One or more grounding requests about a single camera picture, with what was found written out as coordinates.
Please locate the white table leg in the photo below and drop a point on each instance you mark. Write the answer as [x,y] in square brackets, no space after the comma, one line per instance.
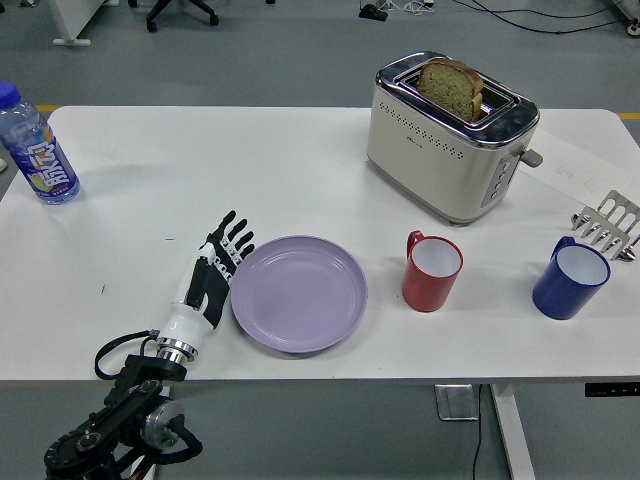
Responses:
[510,430]

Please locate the small brown bread slice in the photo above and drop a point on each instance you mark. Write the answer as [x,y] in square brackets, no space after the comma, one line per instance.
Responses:
[482,107]

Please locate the black office chair base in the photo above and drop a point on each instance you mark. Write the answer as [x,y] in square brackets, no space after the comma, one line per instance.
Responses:
[182,12]

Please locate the blue mug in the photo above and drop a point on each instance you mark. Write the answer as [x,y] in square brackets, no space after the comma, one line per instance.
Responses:
[557,297]

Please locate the large brown bread slice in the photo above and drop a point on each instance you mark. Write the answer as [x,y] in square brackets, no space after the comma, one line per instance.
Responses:
[445,87]

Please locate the black power adapter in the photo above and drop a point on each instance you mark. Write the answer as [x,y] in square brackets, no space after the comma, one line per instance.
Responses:
[374,12]

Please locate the metal toast rack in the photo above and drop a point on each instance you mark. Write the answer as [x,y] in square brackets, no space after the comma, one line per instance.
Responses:
[617,215]

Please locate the lilac round plate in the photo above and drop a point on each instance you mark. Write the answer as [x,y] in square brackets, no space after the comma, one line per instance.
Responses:
[300,295]

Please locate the white desk foot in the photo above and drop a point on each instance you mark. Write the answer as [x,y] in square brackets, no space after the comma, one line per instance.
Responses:
[70,35]

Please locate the red mug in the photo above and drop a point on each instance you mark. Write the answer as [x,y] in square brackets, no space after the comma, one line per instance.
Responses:
[425,290]

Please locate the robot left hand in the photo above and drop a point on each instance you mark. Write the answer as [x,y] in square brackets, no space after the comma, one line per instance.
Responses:
[200,290]

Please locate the plastic bottle blue label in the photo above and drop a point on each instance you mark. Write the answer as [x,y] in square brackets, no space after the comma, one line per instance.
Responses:
[42,160]

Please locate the silver box under table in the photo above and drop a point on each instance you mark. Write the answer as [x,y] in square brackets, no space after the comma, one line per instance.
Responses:
[456,402]

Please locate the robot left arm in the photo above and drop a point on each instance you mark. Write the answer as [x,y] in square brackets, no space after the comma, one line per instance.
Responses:
[135,395]

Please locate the cream and chrome toaster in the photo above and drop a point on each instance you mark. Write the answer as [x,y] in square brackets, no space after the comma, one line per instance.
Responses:
[425,165]

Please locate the white paper sheet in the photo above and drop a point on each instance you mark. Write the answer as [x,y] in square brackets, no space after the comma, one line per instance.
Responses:
[575,160]

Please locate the black table control panel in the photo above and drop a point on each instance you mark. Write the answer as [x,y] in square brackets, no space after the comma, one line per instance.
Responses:
[612,390]

